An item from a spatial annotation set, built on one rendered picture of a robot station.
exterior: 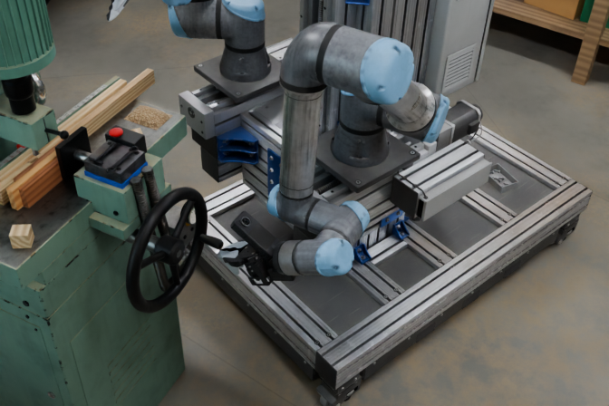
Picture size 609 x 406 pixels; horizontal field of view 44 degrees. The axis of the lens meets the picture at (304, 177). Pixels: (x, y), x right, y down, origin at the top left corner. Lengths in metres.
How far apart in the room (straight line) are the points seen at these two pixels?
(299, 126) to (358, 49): 0.23
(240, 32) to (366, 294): 0.90
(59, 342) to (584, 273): 1.90
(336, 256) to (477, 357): 1.15
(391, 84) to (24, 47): 0.70
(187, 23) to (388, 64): 0.91
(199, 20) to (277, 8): 2.29
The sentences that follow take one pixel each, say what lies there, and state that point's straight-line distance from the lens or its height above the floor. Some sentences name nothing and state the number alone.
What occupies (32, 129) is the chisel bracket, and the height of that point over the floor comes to 1.06.
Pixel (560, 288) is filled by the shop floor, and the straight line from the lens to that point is 2.85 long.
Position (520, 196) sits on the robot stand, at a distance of 2.85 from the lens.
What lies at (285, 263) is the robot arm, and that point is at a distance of 1.57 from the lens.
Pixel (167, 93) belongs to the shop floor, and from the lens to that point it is 3.65.
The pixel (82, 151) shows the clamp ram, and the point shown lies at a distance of 1.73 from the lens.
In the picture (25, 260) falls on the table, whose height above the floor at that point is 0.90.
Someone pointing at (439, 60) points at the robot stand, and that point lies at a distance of 2.17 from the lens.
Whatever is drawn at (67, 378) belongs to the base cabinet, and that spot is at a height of 0.49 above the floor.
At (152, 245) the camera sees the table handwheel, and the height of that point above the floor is 0.82.
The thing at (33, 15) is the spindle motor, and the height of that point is 1.31.
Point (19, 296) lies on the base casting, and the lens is 1.74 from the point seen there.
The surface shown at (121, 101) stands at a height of 0.92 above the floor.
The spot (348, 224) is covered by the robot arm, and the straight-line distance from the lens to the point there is 1.58.
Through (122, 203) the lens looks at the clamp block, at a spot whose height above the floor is 0.93.
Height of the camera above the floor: 1.99
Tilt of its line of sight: 40 degrees down
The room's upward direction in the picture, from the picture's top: 2 degrees clockwise
